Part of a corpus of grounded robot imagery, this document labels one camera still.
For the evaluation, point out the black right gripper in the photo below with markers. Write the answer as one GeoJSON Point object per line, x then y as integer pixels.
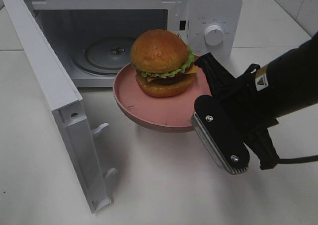
{"type": "Point", "coordinates": [237, 98]}

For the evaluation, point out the pink round plate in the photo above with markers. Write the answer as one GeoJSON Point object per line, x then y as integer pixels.
{"type": "Point", "coordinates": [163, 114]}

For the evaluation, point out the toy burger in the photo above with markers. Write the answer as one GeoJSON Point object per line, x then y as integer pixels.
{"type": "Point", "coordinates": [164, 63]}

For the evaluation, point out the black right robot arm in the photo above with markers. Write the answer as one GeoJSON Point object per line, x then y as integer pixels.
{"type": "Point", "coordinates": [287, 84]}

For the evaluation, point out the white upper power knob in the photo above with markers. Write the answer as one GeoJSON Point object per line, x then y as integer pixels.
{"type": "Point", "coordinates": [213, 34]}

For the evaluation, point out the white warning label sticker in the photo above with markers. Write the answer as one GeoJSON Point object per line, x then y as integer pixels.
{"type": "Point", "coordinates": [180, 34]}

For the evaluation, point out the glass turntable tray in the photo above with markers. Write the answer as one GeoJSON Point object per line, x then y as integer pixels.
{"type": "Point", "coordinates": [104, 56]}

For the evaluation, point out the white microwave oven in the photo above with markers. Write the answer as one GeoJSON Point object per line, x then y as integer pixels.
{"type": "Point", "coordinates": [65, 22]}

